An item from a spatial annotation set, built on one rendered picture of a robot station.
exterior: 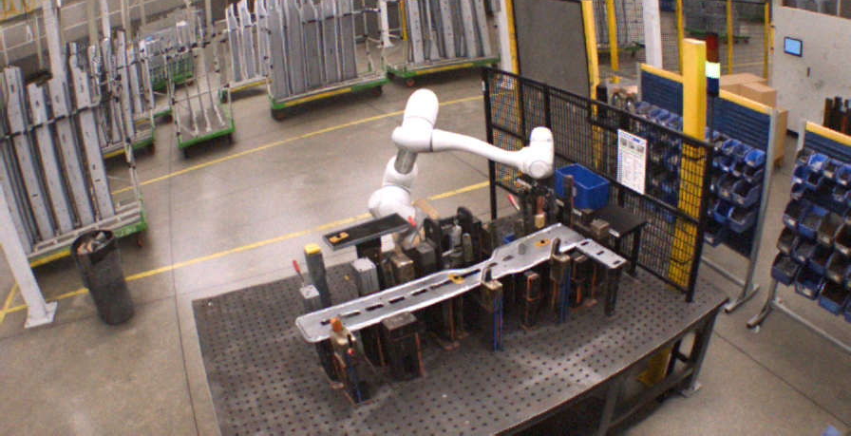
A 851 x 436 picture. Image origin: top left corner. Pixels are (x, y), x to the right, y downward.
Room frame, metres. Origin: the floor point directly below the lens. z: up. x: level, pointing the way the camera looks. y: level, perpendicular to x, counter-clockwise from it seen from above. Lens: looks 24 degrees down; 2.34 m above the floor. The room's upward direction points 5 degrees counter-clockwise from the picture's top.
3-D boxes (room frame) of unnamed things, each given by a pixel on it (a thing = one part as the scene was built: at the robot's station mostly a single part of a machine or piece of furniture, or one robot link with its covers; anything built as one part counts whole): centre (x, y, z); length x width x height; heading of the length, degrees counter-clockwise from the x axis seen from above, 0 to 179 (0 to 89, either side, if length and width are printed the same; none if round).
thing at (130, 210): (4.60, 3.93, 0.88); 1.93 x 1.01 x 1.76; 119
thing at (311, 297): (2.03, 0.51, 0.88); 0.11 x 0.10 x 0.36; 27
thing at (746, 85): (5.38, -3.99, 0.52); 1.20 x 0.80 x 1.05; 110
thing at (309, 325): (2.14, -0.08, 1.00); 1.38 x 0.22 x 0.02; 117
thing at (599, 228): (2.37, -0.81, 0.88); 0.08 x 0.08 x 0.36; 27
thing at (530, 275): (2.12, -0.41, 0.84); 0.11 x 0.08 x 0.29; 27
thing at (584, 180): (2.72, -0.81, 1.09); 0.30 x 0.17 x 0.13; 22
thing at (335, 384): (1.86, 0.47, 0.84); 0.18 x 0.06 x 0.29; 27
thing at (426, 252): (2.31, 0.03, 0.89); 0.13 x 0.11 x 0.38; 27
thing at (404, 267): (2.22, 0.12, 0.89); 0.13 x 0.11 x 0.38; 27
